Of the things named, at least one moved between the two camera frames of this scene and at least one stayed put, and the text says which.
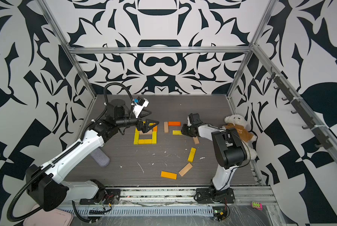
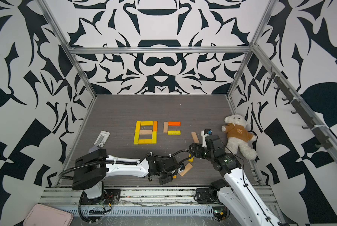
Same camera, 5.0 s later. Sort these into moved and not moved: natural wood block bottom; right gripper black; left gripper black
Moved: right gripper black; left gripper black
Not moved: natural wood block bottom
